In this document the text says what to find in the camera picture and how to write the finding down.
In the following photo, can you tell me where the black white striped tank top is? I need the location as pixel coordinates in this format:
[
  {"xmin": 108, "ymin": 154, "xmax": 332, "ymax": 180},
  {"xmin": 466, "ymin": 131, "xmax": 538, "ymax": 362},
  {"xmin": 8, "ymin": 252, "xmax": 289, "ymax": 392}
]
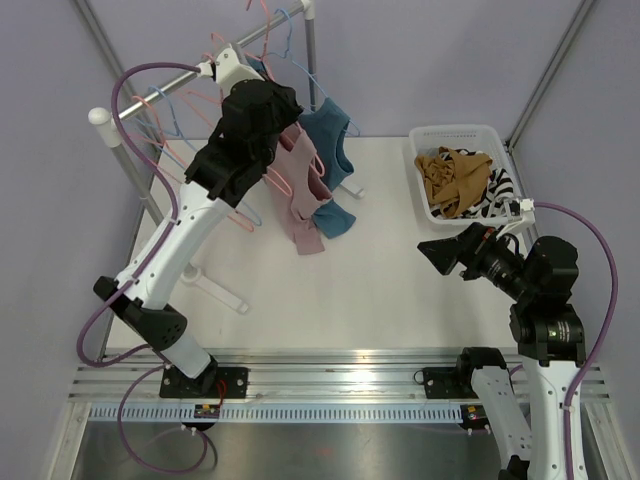
[{"xmin": 429, "ymin": 168, "xmax": 515, "ymax": 220}]

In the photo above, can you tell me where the mustard tank top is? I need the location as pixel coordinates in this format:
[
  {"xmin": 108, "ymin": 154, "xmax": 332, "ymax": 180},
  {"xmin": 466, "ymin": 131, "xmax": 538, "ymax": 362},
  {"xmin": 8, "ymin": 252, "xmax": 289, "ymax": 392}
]
[{"xmin": 414, "ymin": 147, "xmax": 493, "ymax": 219}]

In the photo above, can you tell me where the grey tank top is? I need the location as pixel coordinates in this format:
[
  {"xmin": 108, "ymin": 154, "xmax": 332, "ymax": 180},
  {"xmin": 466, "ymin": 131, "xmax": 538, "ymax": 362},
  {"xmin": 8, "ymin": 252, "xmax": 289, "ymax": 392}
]
[{"xmin": 418, "ymin": 147, "xmax": 439, "ymax": 157}]

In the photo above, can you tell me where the mauve pink tank top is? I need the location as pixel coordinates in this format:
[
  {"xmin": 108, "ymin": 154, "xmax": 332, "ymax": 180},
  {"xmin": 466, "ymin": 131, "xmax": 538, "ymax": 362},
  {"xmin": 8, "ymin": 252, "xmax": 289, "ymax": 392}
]
[{"xmin": 266, "ymin": 143, "xmax": 332, "ymax": 255}]

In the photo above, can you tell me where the pink hanger of mauve top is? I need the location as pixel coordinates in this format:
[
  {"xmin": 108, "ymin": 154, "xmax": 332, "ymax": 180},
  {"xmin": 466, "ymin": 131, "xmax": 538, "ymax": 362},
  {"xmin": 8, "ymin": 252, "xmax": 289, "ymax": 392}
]
[{"xmin": 244, "ymin": 0, "xmax": 329, "ymax": 196}]

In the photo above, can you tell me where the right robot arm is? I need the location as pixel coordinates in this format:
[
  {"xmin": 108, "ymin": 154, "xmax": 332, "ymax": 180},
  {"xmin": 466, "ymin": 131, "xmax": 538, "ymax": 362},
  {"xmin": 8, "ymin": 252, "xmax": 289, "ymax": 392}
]
[{"xmin": 417, "ymin": 222, "xmax": 588, "ymax": 479}]

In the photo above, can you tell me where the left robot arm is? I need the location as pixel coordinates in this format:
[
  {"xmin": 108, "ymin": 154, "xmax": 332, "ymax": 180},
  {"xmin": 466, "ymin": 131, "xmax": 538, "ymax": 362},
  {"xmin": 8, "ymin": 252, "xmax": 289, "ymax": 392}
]
[{"xmin": 93, "ymin": 79, "xmax": 302, "ymax": 398}]

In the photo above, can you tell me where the teal blue tank top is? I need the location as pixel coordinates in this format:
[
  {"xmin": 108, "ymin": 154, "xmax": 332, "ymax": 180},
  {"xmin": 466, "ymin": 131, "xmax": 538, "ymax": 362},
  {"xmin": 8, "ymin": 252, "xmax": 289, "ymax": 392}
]
[{"xmin": 244, "ymin": 58, "xmax": 359, "ymax": 240}]

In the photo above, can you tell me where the blue hanger of teal top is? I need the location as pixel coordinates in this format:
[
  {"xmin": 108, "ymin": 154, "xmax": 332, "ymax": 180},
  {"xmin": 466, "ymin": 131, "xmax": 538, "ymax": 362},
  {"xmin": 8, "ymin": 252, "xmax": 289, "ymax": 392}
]
[{"xmin": 261, "ymin": 8, "xmax": 362, "ymax": 138}]

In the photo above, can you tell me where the metal clothes rack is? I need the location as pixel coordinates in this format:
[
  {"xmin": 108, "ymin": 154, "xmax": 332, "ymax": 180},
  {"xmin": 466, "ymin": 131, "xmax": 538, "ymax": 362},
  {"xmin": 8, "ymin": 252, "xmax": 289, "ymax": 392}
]
[{"xmin": 89, "ymin": 1, "xmax": 365, "ymax": 314}]

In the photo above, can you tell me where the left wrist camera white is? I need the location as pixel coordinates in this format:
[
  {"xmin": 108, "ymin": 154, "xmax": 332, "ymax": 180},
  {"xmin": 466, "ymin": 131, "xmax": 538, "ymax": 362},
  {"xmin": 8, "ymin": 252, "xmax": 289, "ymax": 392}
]
[{"xmin": 196, "ymin": 43, "xmax": 264, "ymax": 97}]

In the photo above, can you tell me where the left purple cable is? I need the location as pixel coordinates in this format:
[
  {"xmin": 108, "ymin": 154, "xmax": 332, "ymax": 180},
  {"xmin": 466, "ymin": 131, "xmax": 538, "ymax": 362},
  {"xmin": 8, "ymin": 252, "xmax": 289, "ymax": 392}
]
[{"xmin": 75, "ymin": 62, "xmax": 219, "ymax": 474}]

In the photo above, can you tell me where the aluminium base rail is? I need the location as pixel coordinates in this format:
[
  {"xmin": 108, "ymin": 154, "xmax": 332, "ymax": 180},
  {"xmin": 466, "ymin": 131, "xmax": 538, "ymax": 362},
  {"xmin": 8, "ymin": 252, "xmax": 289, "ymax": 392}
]
[{"xmin": 68, "ymin": 347, "xmax": 611, "ymax": 404}]

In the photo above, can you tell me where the white slotted cable duct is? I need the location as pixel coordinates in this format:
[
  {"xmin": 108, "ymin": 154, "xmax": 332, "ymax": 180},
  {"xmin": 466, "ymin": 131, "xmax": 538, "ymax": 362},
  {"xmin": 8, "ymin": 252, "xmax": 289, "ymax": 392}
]
[{"xmin": 89, "ymin": 403, "xmax": 462, "ymax": 424}]

